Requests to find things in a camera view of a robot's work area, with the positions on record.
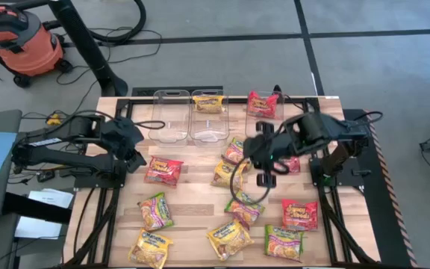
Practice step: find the white paper sheet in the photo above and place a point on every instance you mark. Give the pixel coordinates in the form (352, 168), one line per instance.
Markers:
(37, 228)
(50, 198)

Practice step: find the orange shop vacuum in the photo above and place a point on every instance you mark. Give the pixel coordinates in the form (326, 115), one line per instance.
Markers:
(28, 48)

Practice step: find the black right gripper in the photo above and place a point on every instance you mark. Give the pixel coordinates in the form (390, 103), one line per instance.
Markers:
(274, 153)

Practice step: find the black ribbed pole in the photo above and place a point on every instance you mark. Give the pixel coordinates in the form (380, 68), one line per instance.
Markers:
(88, 48)

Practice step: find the green chili shrimp ramen pack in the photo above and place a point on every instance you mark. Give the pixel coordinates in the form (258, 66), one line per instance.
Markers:
(245, 213)
(284, 243)
(233, 151)
(156, 213)

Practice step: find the black aluminium table frame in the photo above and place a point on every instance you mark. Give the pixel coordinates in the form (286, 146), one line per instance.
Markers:
(140, 101)

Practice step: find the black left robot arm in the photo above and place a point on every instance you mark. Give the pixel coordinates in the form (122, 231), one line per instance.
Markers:
(84, 129)

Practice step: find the small black device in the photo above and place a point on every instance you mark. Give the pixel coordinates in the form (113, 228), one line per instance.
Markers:
(45, 176)

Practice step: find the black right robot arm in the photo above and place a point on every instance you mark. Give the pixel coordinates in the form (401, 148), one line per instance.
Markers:
(312, 132)

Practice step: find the clear plastic bin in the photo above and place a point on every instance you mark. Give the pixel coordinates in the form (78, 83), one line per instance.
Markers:
(202, 127)
(252, 127)
(162, 119)

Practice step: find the black beam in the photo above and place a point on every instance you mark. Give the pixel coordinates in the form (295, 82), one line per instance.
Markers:
(36, 209)

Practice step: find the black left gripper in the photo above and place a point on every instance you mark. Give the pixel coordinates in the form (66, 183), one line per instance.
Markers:
(129, 146)

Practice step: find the yellow creamy chicken ramen pack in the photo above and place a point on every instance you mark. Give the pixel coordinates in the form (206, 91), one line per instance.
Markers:
(208, 104)
(222, 173)
(230, 239)
(150, 248)

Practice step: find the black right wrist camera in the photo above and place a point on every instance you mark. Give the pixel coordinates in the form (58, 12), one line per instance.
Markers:
(255, 148)

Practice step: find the yellow power plug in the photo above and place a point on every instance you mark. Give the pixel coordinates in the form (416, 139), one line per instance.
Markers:
(53, 120)

